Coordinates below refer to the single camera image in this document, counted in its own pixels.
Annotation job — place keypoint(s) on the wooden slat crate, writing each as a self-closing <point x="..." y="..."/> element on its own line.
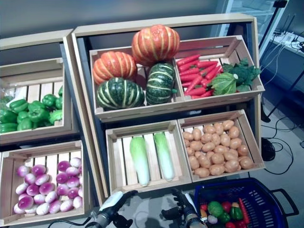
<point x="142" y="111"/>
<point x="35" y="135"/>
<point x="225" y="96"/>
<point x="126" y="166"/>
<point x="251" y="142"/>
<point x="47" y="148"/>

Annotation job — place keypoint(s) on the orange striped pumpkin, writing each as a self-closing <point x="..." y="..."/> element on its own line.
<point x="155" y="45"/>
<point x="114" y="67"/>

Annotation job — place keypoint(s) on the green striped pumpkin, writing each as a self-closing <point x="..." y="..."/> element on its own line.
<point x="120" y="93"/>
<point x="161" y="83"/>

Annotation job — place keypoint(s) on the light green toy lettuce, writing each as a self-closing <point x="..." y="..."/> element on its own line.
<point x="215" y="208"/>

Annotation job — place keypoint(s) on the red toy tomato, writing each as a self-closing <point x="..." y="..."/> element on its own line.
<point x="230" y="225"/>
<point x="226" y="206"/>

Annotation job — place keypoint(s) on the green toy pepper yellow top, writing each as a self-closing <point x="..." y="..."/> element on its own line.
<point x="236" y="211"/>

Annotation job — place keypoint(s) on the blue plastic shopping basket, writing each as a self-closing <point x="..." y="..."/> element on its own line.
<point x="261" y="202"/>

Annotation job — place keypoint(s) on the orange yellow toy vegetable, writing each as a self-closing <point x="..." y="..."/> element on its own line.
<point x="203" y="215"/>

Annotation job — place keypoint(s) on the wooden shelf unit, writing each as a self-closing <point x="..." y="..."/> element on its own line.
<point x="142" y="25"/>
<point x="35" y="39"/>

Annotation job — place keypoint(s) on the white desk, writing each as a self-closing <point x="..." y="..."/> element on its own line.
<point x="297" y="51"/>

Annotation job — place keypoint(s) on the dark green toy pepper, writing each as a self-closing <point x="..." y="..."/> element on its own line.
<point x="224" y="217"/>

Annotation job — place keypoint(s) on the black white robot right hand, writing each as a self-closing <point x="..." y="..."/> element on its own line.
<point x="183" y="209"/>

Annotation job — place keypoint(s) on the green white napa cabbage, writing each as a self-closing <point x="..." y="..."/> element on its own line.
<point x="164" y="156"/>
<point x="140" y="161"/>

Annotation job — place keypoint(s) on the white framed glass cabinet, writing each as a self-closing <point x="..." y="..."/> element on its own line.
<point x="249" y="9"/>

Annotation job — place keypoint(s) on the white toy garlic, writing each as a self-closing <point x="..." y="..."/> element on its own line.
<point x="212" y="219"/>

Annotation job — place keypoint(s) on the black camera tripod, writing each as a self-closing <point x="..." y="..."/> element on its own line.
<point x="280" y="3"/>

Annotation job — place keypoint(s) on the small red toy vegetable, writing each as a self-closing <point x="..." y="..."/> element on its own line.
<point x="203" y="207"/>

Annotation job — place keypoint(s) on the tan potato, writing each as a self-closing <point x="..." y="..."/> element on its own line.
<point x="246" y="162"/>
<point x="206" y="137"/>
<point x="242" y="150"/>
<point x="208" y="146"/>
<point x="202" y="172"/>
<point x="196" y="145"/>
<point x="233" y="132"/>
<point x="209" y="129"/>
<point x="218" y="128"/>
<point x="235" y="143"/>
<point x="217" y="169"/>
<point x="225" y="140"/>
<point x="217" y="158"/>
<point x="228" y="124"/>
<point x="193" y="162"/>
<point x="187" y="135"/>
<point x="232" y="165"/>
<point x="230" y="155"/>
<point x="204" y="161"/>
<point x="197" y="134"/>

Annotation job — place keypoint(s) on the black round floor base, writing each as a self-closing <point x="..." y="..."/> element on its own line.
<point x="268" y="149"/>

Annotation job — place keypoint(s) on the dark green leafy vegetable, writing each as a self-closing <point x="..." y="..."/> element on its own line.
<point x="247" y="73"/>

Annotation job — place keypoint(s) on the black white robot left hand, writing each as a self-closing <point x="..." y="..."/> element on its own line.
<point x="111" y="202"/>

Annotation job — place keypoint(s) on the purple white turnip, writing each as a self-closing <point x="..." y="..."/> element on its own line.
<point x="42" y="179"/>
<point x="62" y="177"/>
<point x="39" y="199"/>
<point x="77" y="202"/>
<point x="51" y="197"/>
<point x="73" y="192"/>
<point x="25" y="202"/>
<point x="38" y="169"/>
<point x="23" y="171"/>
<point x="66" y="205"/>
<point x="73" y="182"/>
<point x="32" y="189"/>
<point x="62" y="190"/>
<point x="46" y="188"/>
<point x="42" y="209"/>
<point x="21" y="188"/>
<point x="30" y="178"/>
<point x="63" y="165"/>
<point x="55" y="206"/>
<point x="76" y="162"/>
<point x="72" y="171"/>

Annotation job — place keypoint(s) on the light green round cabbage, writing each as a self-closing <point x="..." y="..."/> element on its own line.
<point x="224" y="84"/>

